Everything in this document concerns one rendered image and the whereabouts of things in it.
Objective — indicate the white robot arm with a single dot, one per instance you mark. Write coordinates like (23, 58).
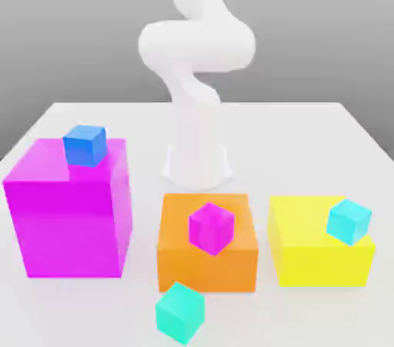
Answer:
(197, 45)

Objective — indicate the small magenta cube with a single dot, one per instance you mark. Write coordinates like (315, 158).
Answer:
(211, 230)

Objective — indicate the small blue cube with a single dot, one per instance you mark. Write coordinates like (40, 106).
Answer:
(84, 147)

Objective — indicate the small turquoise cube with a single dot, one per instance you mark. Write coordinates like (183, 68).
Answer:
(180, 313)

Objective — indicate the small cyan cube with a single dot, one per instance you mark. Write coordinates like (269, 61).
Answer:
(349, 222)

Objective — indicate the large orange box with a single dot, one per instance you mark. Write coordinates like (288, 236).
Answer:
(215, 270)

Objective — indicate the large yellow box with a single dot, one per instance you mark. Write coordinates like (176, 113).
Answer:
(307, 254)

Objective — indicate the large magenta box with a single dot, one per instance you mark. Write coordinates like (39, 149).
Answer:
(61, 224)

